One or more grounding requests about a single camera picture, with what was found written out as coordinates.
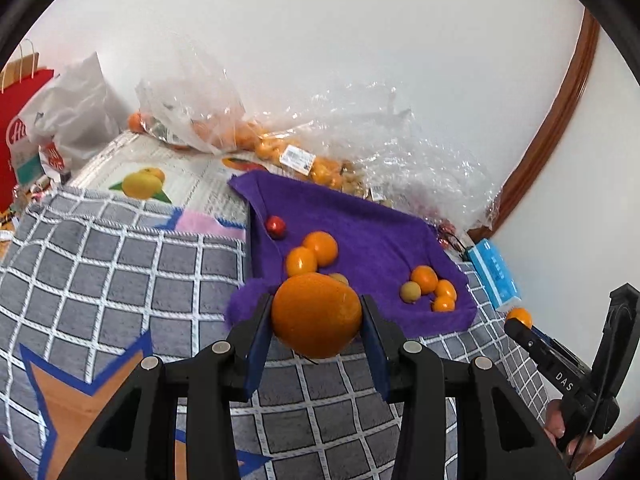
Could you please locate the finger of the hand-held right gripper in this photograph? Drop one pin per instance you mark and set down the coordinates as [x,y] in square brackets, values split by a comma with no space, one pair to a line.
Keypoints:
[552,343]
[522,335]

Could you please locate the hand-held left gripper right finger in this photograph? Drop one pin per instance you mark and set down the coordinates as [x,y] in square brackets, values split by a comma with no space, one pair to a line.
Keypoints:
[375,350]

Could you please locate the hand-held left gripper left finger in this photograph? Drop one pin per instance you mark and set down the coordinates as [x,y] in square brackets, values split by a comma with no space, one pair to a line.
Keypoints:
[260,345]

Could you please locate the small mandarin orange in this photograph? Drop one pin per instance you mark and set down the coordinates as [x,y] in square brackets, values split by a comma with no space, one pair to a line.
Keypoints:
[301,261]
[321,248]
[135,122]
[519,317]
[443,304]
[424,279]

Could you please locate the large orange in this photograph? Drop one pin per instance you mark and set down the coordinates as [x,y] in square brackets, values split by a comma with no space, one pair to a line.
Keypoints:
[316,316]

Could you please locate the yellow-green jujube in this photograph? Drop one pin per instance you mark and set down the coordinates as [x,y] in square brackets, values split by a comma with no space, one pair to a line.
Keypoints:
[340,278]
[411,292]

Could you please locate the oval orange fruit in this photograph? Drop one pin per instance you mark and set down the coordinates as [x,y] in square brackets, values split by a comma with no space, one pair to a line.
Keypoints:
[446,289]

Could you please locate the red cherry tomato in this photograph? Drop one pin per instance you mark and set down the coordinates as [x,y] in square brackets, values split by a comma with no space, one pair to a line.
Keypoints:
[275,225]

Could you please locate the purple towel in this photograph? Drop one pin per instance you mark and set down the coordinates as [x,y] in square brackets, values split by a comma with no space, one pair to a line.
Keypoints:
[360,230]

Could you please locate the person's right hand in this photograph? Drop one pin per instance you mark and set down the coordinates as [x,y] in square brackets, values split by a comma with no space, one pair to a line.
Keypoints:
[554,422]

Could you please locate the blue tissue box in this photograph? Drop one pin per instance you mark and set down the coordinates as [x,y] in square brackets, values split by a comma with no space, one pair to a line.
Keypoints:
[492,270]

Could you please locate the bunch of red cherry tomatoes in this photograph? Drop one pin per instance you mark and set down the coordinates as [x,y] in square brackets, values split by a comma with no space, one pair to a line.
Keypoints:
[445,232]

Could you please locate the grey checked blanket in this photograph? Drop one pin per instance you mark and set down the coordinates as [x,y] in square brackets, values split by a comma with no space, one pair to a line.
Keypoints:
[125,285]

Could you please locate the heap of packaged yellow jujubes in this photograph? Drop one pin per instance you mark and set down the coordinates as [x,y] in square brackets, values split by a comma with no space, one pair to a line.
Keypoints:
[352,180]

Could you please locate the clear plastic bag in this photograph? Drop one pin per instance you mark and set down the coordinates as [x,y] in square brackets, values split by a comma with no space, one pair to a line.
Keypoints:
[440,175]
[200,95]
[340,125]

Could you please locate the white price label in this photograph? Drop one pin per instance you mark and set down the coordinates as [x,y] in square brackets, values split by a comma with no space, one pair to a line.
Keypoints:
[297,156]

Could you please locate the fruit-printed white carton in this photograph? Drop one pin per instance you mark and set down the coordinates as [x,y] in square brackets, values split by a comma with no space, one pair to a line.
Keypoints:
[165,175]

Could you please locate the heap of packaged mandarins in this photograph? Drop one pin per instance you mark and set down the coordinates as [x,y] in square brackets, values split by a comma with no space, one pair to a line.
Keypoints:
[270,147]

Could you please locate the white plastic bag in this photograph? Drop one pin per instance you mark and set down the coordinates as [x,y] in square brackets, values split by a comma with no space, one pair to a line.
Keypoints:
[75,105]

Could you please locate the red paper bag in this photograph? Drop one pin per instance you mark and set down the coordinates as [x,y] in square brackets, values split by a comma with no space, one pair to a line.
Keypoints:
[15,125]

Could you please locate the brown wooden door frame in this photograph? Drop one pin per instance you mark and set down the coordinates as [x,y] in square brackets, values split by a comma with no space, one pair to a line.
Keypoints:
[550,135]

